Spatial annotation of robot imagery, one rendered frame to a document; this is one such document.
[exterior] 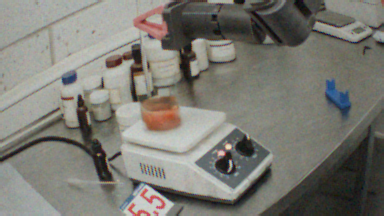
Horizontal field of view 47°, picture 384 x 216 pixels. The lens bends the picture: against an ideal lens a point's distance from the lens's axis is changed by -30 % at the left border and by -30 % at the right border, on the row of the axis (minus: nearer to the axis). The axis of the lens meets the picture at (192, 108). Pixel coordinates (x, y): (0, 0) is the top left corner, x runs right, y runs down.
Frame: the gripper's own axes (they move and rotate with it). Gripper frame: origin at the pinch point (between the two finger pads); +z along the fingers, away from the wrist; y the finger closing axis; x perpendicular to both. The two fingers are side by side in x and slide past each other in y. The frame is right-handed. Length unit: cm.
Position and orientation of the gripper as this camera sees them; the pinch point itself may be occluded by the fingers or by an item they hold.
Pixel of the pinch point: (139, 21)
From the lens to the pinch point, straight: 85.1
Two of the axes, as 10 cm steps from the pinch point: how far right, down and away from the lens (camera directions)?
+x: 1.4, 9.1, 3.9
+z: -8.6, -0.9, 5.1
